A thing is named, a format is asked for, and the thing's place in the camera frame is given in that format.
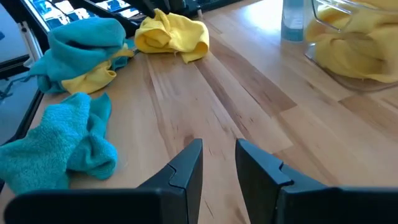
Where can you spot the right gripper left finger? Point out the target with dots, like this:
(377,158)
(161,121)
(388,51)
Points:
(183,174)

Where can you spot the clear bottle with blue liquid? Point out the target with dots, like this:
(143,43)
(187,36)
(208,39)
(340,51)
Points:
(292,21)

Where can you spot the dark teal terry towel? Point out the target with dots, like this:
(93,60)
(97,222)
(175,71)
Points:
(46,146)

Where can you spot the small clear plastic basket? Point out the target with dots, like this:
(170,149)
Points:
(348,83)

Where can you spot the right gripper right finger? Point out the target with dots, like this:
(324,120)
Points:
(258,174)

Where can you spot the yellow microfiber towel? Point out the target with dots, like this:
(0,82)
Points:
(357,59)
(90,79)
(329,17)
(174,35)

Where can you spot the large blue microfiber towel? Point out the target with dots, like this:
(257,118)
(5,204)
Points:
(81,43)

